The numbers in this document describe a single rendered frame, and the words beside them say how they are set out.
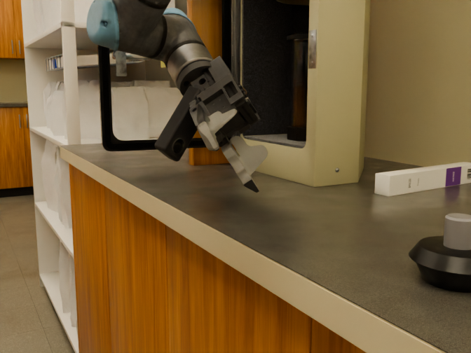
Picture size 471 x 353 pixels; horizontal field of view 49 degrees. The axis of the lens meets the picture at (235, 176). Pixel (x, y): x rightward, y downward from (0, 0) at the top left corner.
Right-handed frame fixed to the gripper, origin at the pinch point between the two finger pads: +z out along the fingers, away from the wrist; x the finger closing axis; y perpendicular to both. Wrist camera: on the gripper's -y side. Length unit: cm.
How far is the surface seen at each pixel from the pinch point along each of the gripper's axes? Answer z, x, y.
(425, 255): 26.0, -10.2, 14.3
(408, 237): 18.7, 5.4, 15.3
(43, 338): -68, 131, -135
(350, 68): -20.8, 21.9, 26.0
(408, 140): -22, 64, 34
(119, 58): -48, 11, -12
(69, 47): -117, 51, -39
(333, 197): 0.6, 21.9, 10.1
